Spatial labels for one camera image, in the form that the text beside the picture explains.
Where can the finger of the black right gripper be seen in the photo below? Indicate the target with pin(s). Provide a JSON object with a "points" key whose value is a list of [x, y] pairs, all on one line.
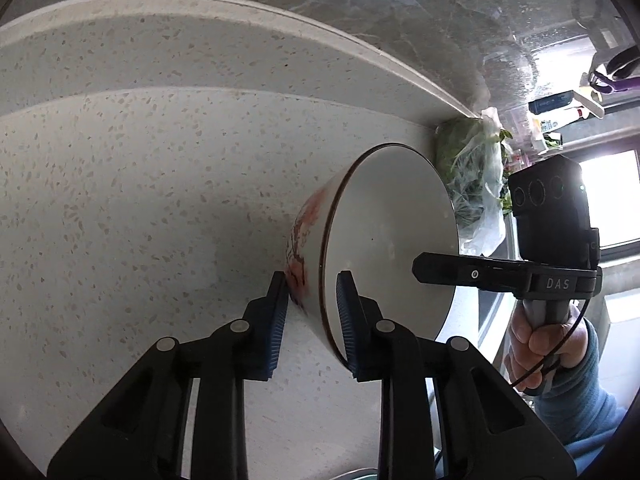
{"points": [[493, 275]]}

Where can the hanging scissors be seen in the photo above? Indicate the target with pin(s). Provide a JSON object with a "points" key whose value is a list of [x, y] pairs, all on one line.
{"points": [[613, 71]]}

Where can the brown-rimmed floral bowl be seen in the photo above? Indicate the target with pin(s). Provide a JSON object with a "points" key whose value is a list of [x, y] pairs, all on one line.
{"points": [[373, 219]]}

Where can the blue sleeve forearm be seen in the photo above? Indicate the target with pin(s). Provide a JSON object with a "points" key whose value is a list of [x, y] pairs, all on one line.
{"points": [[579, 412]]}

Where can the right hand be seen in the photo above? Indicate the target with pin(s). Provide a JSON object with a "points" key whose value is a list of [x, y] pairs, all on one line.
{"points": [[529, 346]]}

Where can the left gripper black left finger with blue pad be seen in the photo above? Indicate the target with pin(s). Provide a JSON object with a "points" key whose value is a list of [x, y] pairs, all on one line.
{"points": [[177, 391]]}

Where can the bag of green vegetables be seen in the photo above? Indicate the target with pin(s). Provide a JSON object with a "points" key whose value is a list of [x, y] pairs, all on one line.
{"points": [[470, 157]]}

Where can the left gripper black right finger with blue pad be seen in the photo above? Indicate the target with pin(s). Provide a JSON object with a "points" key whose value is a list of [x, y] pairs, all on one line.
{"points": [[444, 407]]}

